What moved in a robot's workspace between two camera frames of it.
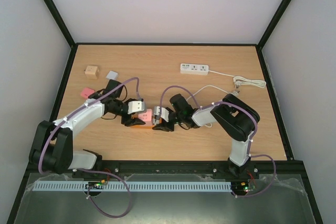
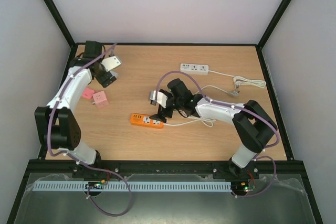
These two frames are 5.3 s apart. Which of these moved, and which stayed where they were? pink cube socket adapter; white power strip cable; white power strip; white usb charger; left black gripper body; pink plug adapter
Moved: left black gripper body; pink cube socket adapter
Stayed: white power strip cable; white power strip; pink plug adapter; white usb charger
